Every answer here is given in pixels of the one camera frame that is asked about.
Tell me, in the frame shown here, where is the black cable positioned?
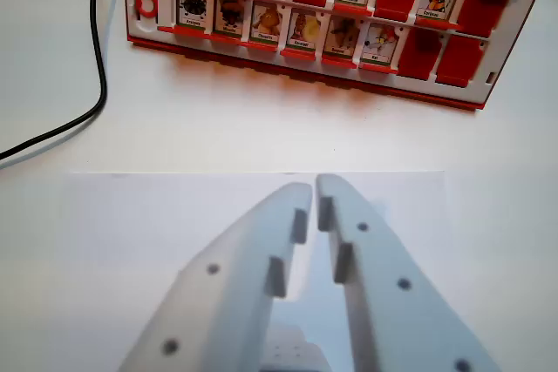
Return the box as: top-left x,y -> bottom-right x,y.
0,0 -> 109,162

